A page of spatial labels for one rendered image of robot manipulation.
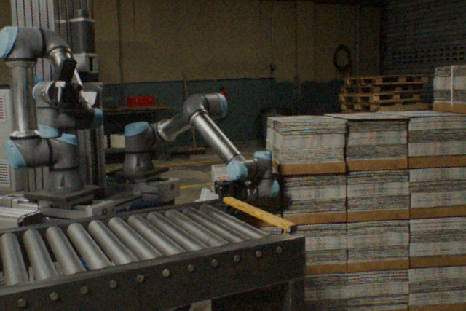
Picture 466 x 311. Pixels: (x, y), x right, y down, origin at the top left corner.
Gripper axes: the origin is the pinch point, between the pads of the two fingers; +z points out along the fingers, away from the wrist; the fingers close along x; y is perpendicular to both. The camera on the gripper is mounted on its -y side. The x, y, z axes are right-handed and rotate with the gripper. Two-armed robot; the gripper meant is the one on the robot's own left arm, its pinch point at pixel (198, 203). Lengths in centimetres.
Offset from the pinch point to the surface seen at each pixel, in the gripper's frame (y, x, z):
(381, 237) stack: -24, 12, -83
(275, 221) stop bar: 5, 52, -4
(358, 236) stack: -23, 8, -73
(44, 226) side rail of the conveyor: 3, 14, 58
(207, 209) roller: 2.5, 19.7, 4.8
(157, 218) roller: 2.9, 22.6, 23.8
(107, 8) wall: 178, -663, -121
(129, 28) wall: 147, -672, -160
